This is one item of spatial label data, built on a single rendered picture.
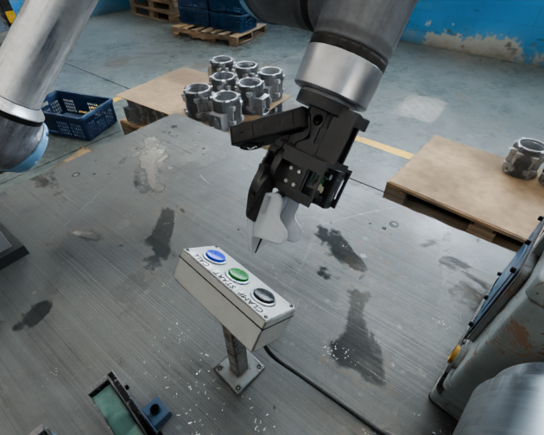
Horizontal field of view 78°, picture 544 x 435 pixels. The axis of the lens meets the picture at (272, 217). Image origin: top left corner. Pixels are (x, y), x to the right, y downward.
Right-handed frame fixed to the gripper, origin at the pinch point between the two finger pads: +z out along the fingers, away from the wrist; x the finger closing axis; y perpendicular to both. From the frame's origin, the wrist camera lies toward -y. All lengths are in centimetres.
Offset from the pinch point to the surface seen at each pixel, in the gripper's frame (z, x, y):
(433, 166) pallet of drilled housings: -26, 215, -29
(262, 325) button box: 6.7, -3.5, 8.2
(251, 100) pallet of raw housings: -19, 148, -142
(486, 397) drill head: 1.3, 5.1, 30.6
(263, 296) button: 5.1, -0.8, 5.3
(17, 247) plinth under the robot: 36, -4, -61
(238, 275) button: 5.1, -0.8, 0.5
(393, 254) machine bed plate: 4, 51, 7
